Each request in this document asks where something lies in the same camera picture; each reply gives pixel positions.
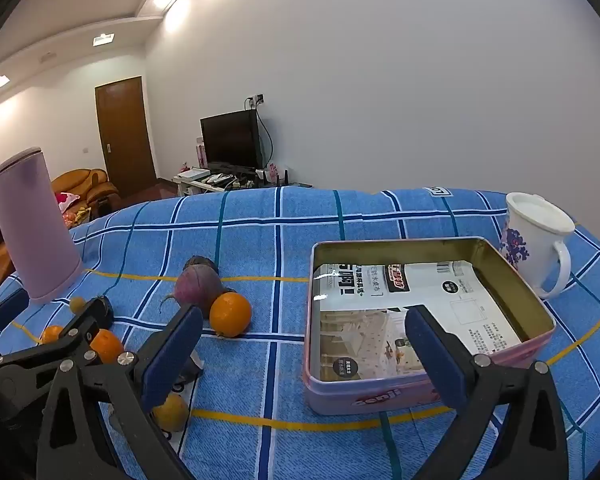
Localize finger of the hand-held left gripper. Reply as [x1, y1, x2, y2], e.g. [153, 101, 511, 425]
[0, 289, 31, 356]
[0, 297, 113, 396]

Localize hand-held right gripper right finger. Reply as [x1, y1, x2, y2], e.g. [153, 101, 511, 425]
[404, 304, 571, 480]

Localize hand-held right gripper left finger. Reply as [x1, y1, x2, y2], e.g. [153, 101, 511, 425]
[37, 304, 204, 480]

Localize yellow-brown round fruit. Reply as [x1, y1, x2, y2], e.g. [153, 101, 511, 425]
[151, 393, 189, 432]

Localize large orange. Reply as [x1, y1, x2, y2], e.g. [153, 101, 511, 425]
[209, 291, 253, 338]

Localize pink tin box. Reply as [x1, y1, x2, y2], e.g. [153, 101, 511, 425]
[302, 236, 557, 416]

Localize round dark brown taro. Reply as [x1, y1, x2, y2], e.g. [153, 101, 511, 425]
[184, 255, 220, 278]

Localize purple radish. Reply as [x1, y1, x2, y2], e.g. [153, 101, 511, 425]
[161, 264, 237, 320]

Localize printed white packet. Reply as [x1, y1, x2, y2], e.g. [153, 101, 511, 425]
[312, 260, 523, 378]

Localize purple thermos bottle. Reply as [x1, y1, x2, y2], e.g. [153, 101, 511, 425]
[0, 146, 84, 305]

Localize blue checked tablecloth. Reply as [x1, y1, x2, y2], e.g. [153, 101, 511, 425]
[0, 185, 600, 480]

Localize orange leather sofa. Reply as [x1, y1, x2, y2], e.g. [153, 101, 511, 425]
[50, 168, 121, 221]

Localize white floral mug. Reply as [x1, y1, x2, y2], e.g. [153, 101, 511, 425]
[498, 191, 577, 300]

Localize white television stand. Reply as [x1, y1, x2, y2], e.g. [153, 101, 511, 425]
[172, 172, 313, 198]

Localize brown wooden door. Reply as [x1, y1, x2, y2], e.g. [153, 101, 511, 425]
[94, 76, 157, 198]

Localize black television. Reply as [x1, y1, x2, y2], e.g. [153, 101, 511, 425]
[200, 109, 264, 171]

